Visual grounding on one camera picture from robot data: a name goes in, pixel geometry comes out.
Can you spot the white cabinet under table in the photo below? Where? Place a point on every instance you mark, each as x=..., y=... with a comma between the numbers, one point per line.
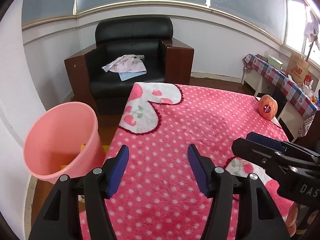
x=287, y=115

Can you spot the brown paper shopping bag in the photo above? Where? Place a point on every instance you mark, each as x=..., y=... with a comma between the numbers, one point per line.
x=297, y=68

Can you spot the right hand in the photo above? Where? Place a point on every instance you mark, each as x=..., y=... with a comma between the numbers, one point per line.
x=292, y=217

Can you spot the red apple with sticker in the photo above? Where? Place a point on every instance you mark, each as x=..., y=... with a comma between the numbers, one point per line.
x=267, y=107

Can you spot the light blue paper sheet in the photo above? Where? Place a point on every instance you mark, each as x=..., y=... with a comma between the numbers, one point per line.
x=130, y=75

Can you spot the crumpled cloth on chair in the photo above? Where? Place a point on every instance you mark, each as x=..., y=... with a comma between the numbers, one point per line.
x=126, y=63

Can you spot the pink plastic trash bin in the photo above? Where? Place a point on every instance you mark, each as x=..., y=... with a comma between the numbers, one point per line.
x=52, y=145

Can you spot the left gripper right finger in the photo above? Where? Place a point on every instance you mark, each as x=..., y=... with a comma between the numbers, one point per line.
x=202, y=168

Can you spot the green box on table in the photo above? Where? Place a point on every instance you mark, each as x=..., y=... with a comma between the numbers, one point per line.
x=275, y=63

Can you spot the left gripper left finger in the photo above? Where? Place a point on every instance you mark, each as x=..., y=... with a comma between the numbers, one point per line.
x=114, y=169

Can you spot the checkered tablecloth side table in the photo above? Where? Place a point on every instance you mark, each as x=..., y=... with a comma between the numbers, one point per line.
x=291, y=91

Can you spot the black leather armchair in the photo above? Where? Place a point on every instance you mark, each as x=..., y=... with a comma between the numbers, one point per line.
x=127, y=50

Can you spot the pink white fleece blanket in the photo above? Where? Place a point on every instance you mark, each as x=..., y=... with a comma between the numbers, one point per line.
x=158, y=196

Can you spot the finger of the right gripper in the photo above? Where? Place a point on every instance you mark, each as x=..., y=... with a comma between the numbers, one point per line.
x=266, y=155
x=265, y=141

